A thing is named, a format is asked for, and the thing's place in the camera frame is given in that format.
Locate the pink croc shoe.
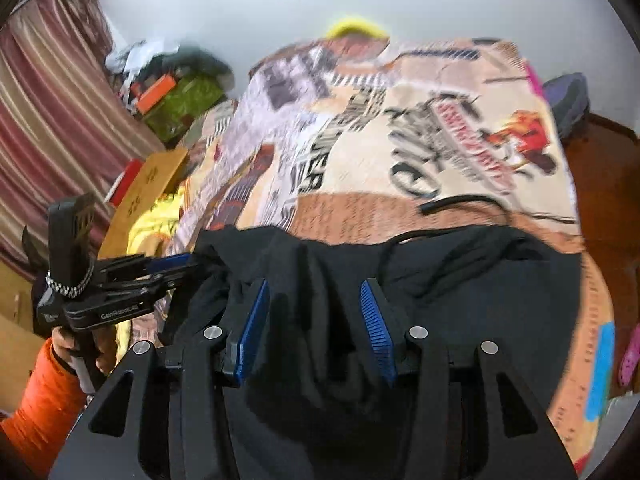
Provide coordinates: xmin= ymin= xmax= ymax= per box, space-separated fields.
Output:
xmin=617 ymin=324 xmax=640 ymax=388

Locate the red striped curtain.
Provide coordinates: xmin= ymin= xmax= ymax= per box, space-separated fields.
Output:
xmin=1 ymin=0 xmax=163 ymax=278

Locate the yellow pillow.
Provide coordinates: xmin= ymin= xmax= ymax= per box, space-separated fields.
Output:
xmin=326 ymin=16 xmax=390 ymax=40

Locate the dark green clothes pile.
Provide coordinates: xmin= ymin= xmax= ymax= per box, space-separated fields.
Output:
xmin=163 ymin=44 xmax=235 ymax=91

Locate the purple grey backpack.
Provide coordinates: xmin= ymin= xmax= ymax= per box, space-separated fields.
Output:
xmin=542 ymin=73 xmax=590 ymax=141

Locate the green patterned storage box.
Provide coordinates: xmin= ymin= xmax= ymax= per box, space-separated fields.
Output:
xmin=142 ymin=74 xmax=226 ymax=145

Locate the newspaper print bed cover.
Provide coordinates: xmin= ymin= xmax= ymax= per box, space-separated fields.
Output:
xmin=162 ymin=36 xmax=614 ymax=469

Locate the yellow blanket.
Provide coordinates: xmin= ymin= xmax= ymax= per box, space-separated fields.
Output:
xmin=116 ymin=188 xmax=184 ymax=362

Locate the black zip hoodie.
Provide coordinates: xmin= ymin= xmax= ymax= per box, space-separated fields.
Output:
xmin=152 ymin=221 xmax=582 ymax=479

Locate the left hand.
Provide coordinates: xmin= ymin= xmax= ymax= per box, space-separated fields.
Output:
xmin=51 ymin=326 xmax=117 ymax=375

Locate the orange shoe box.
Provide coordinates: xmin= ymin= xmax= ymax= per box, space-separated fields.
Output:
xmin=136 ymin=74 xmax=177 ymax=115

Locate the red tissue box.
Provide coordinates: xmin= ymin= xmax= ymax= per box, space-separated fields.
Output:
xmin=103 ymin=159 xmax=143 ymax=207

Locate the orange sleeved left forearm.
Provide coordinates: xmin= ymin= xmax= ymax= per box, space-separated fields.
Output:
xmin=1 ymin=339 xmax=86 ymax=479

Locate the white plastic stool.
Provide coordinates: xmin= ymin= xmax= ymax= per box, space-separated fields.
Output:
xmin=578 ymin=392 xmax=639 ymax=480

